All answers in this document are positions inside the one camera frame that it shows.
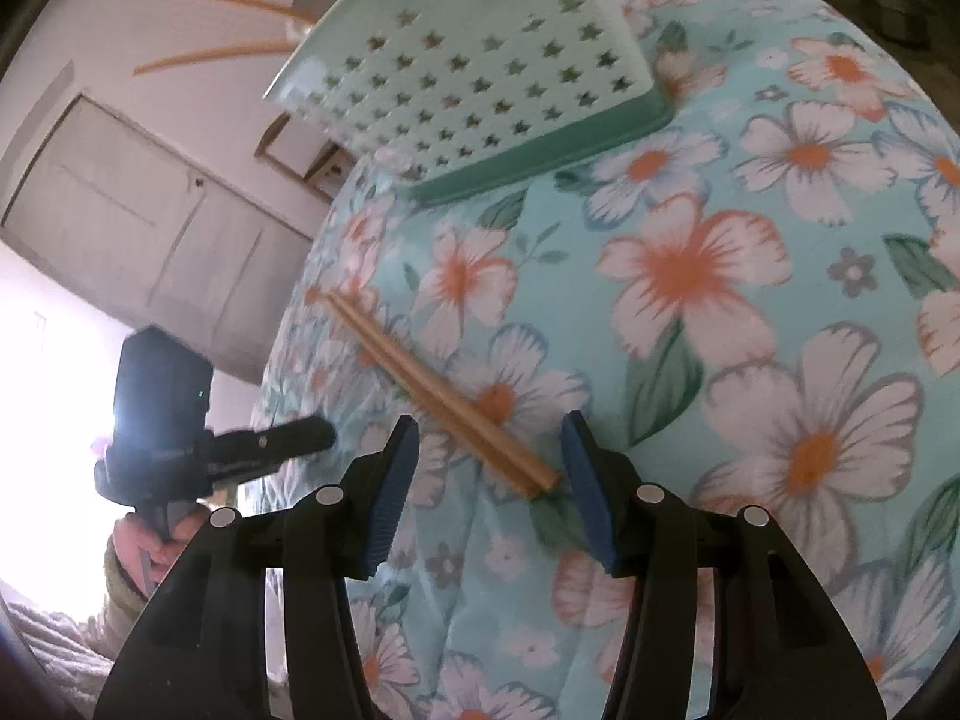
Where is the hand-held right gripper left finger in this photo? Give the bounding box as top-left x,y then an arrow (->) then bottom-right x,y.
94,414 -> 421,720

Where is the blue floral blanket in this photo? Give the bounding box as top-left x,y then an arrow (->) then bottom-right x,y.
251,0 -> 960,720

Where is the person's left hand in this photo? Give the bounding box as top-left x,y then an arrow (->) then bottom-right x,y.
111,508 -> 209,595

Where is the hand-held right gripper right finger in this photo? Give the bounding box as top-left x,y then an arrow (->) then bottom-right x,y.
561,411 -> 890,720

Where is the green star-cutout utensil holder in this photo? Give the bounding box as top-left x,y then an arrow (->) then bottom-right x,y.
262,0 -> 674,205

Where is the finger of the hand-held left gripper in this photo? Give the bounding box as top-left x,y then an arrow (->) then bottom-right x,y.
208,418 -> 337,478

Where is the white panelled door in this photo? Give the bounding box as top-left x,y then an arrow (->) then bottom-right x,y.
0,64 -> 314,385

